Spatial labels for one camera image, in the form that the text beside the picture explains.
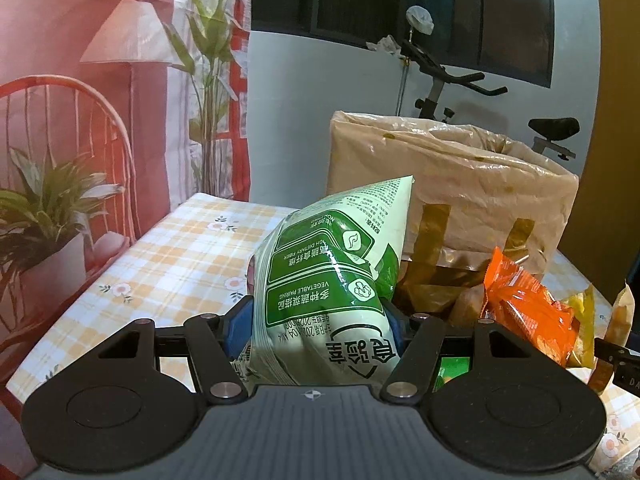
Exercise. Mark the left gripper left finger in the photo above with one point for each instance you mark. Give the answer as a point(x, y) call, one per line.
point(214, 341)

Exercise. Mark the checkered floral tablecloth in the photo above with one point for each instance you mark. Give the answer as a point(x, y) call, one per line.
point(195, 260)

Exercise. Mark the yellow snack bag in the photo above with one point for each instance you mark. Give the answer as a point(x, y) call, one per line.
point(583, 306)

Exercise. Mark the brown paper bag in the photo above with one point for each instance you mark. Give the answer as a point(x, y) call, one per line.
point(473, 191)

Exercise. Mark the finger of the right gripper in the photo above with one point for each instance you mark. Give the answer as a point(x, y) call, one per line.
point(626, 366)

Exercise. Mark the dark window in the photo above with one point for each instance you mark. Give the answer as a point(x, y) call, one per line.
point(512, 38)

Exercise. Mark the white green snack bag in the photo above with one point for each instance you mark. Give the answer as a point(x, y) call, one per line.
point(319, 281)

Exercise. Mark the orange snack bag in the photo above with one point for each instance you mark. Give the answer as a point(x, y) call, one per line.
point(515, 299)

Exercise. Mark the green brown snack bag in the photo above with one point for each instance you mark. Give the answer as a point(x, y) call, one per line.
point(451, 367)

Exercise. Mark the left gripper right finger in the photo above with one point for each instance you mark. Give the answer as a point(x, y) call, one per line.
point(418, 340)

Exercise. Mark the black exercise bike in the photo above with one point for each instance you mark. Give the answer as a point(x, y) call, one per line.
point(548, 132)

